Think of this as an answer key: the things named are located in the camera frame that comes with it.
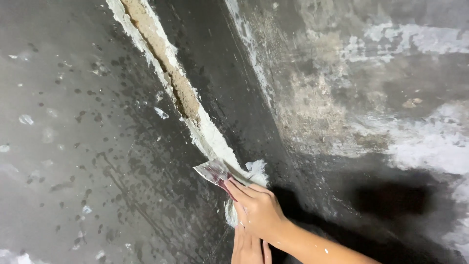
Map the person's left hand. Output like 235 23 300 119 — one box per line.
231 224 273 264

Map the person's right hand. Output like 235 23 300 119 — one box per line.
224 178 290 244

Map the white plaster-covered scraper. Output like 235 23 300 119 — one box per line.
224 198 239 229

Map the metal putty knife red handle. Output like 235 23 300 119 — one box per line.
193 158 254 202

